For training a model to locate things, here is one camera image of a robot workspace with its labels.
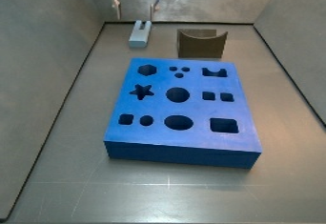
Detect light blue square-circle object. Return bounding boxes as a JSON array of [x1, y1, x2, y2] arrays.
[[128, 20, 151, 48]]

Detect black curved fixture stand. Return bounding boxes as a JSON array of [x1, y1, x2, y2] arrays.
[[176, 29, 228, 58]]

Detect blue foam shape tray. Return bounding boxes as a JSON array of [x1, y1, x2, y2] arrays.
[[104, 58, 262, 169]]

